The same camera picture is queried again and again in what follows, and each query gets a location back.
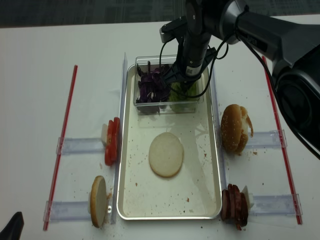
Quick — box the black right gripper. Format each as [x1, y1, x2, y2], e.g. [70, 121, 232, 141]
[161, 32, 217, 92]

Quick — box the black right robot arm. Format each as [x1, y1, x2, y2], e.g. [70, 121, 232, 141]
[176, 0, 320, 147]

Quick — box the green lettuce pile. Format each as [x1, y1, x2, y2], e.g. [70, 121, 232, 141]
[168, 82, 199, 113]

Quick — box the rear tomato slice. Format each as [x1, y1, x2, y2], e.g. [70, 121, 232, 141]
[113, 117, 120, 161]

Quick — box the front meat patty slice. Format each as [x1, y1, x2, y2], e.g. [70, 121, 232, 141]
[220, 189, 231, 221]

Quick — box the white block behind patties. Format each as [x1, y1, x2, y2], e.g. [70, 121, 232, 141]
[241, 185, 255, 210]

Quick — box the rear meat patty slice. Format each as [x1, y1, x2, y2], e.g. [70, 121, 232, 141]
[236, 192, 249, 231]

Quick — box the purple cabbage pile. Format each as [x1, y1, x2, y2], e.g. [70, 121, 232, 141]
[136, 61, 171, 104]

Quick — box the clear plastic container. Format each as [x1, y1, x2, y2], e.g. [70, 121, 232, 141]
[133, 55, 203, 115]

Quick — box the sesame bun top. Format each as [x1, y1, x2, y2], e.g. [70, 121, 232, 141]
[220, 104, 242, 152]

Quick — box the bottom bun slice on tray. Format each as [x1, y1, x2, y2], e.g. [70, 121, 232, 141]
[148, 132, 184, 178]

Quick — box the torn bun piece right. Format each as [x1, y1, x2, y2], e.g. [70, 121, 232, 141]
[235, 106, 254, 155]

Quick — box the white block behind tomatoes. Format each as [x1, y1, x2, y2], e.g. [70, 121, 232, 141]
[100, 123, 108, 147]

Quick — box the silver metal tray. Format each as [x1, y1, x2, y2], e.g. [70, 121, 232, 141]
[117, 65, 222, 220]

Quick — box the standing bun slice left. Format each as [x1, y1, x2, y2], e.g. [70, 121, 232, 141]
[90, 175, 107, 228]

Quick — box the black object bottom left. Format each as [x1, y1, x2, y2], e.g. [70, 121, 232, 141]
[0, 211, 24, 240]

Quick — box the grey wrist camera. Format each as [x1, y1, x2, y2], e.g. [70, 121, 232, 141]
[159, 16, 188, 44]

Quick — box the clear vertical rail left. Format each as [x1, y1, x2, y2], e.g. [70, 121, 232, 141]
[110, 52, 128, 225]

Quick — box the black camera cable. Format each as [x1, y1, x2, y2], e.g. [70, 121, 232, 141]
[158, 4, 320, 161]

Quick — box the clear rail upper right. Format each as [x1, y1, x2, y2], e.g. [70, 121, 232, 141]
[245, 130, 287, 149]

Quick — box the right red rail strip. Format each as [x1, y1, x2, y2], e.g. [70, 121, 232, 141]
[262, 56, 303, 225]

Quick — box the red rail strip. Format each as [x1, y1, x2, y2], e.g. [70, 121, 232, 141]
[43, 65, 78, 232]
[262, 56, 303, 225]

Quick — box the left red rail strip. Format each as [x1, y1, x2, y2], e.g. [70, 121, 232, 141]
[43, 65, 78, 232]

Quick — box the clear rail upper left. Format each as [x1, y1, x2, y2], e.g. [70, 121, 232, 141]
[56, 137, 105, 155]

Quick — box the clear rail lower right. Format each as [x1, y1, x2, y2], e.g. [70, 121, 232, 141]
[248, 193, 303, 217]

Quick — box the clear rail lower left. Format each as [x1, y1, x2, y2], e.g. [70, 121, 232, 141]
[43, 201, 92, 223]

